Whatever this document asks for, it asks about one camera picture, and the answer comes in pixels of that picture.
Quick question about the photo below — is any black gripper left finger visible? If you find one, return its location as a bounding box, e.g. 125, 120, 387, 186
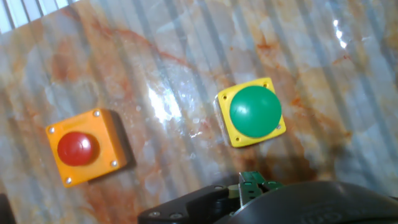
138, 170, 251, 224

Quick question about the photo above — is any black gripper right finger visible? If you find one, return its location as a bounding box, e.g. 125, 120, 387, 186
248, 170, 285, 207

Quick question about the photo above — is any green button yellow box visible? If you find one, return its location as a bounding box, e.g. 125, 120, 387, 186
213, 77, 287, 149

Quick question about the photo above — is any red button orange box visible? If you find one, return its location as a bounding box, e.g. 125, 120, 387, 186
45, 108, 136, 189

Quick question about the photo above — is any marble pattern mat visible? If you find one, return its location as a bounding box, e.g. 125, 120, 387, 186
0, 0, 398, 224

